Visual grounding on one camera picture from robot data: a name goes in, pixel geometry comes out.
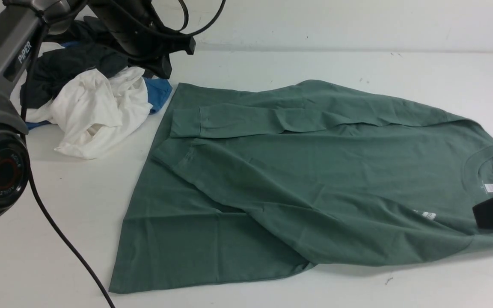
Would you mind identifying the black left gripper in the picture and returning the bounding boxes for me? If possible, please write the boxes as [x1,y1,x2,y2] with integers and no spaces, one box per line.
[88,0,196,80]

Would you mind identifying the green long-sleeve top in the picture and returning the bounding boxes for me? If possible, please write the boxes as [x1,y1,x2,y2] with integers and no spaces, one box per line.
[109,80,493,294]

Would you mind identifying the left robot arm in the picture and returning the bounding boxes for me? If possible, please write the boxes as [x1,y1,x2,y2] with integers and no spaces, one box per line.
[0,0,196,216]

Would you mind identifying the blue crumpled shirt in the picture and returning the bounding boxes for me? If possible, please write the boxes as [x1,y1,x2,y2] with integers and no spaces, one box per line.
[26,41,173,130]

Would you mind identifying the white crumpled shirt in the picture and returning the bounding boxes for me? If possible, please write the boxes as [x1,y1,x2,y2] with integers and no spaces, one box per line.
[26,67,152,160]

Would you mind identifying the black camera cable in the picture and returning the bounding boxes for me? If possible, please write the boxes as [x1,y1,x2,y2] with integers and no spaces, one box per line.
[20,0,226,308]

